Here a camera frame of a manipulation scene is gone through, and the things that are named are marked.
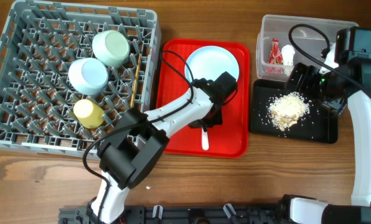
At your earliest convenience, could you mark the white plastic fork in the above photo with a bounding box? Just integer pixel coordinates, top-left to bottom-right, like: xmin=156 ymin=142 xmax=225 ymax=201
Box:
xmin=201 ymin=129 xmax=210 ymax=151

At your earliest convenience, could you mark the food scraps and rice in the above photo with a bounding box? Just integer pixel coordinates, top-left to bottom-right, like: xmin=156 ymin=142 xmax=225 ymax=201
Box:
xmin=255 ymin=91 xmax=314 ymax=138

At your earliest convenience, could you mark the white round plate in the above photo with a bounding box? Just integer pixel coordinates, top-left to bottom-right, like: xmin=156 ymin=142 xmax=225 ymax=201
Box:
xmin=184 ymin=45 xmax=240 ymax=82

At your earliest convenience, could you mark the white tissue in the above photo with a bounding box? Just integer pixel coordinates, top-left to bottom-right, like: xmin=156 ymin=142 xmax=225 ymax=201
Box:
xmin=281 ymin=44 xmax=296 ymax=76

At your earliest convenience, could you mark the red snack wrapper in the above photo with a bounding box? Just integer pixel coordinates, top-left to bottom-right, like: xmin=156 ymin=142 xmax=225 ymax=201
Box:
xmin=266 ymin=39 xmax=283 ymax=74

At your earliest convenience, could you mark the wooden chopstick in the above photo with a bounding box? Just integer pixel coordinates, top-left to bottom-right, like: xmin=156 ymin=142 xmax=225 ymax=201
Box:
xmin=130 ymin=52 xmax=142 ymax=108

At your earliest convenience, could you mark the yellow plastic cup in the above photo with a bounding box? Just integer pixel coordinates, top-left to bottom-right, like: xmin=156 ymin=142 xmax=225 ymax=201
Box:
xmin=73 ymin=99 xmax=104 ymax=129

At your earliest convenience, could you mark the light green bowl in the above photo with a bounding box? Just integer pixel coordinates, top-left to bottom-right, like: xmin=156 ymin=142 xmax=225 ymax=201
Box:
xmin=92 ymin=30 xmax=130 ymax=67

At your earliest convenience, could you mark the light blue bowl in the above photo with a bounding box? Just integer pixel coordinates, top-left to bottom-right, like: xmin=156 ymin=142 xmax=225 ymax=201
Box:
xmin=68 ymin=58 xmax=108 ymax=95

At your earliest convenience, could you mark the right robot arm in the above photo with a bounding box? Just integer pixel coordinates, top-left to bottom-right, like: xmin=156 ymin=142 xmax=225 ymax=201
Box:
xmin=276 ymin=26 xmax=371 ymax=223

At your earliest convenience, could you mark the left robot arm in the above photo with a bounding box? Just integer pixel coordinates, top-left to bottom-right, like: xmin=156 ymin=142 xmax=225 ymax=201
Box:
xmin=87 ymin=72 xmax=237 ymax=223

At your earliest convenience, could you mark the grey dishwasher rack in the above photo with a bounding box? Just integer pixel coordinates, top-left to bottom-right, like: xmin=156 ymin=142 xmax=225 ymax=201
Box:
xmin=0 ymin=1 xmax=161 ymax=157

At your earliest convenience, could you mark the red plastic tray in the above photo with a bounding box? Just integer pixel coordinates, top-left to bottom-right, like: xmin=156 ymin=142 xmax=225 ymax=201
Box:
xmin=163 ymin=39 xmax=250 ymax=159

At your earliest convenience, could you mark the black plastic tray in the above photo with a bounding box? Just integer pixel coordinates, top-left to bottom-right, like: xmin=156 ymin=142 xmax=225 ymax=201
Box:
xmin=249 ymin=79 xmax=338 ymax=144

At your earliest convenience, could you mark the clear plastic bin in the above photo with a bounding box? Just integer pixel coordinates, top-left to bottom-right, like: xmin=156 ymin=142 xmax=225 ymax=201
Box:
xmin=256 ymin=14 xmax=358 ymax=82

